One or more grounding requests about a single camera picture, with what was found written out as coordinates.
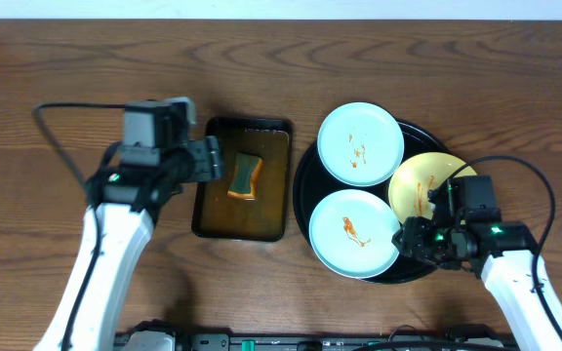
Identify orange green scrub sponge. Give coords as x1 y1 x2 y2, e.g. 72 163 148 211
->
227 153 263 201

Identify yellow plate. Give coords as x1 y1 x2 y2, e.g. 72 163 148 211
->
388 152 464 223

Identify light blue plate bottom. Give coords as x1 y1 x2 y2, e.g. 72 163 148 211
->
308 189 400 279

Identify light blue plate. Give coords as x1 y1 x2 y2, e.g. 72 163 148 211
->
316 102 405 187
308 189 400 279

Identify light blue plate top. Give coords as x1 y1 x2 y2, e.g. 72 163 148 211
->
316 102 405 187

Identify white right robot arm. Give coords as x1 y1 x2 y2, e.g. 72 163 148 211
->
392 217 562 350

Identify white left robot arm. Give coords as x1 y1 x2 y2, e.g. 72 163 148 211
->
36 136 221 350

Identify black rectangular water tray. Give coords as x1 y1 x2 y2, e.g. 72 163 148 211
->
191 117 293 242

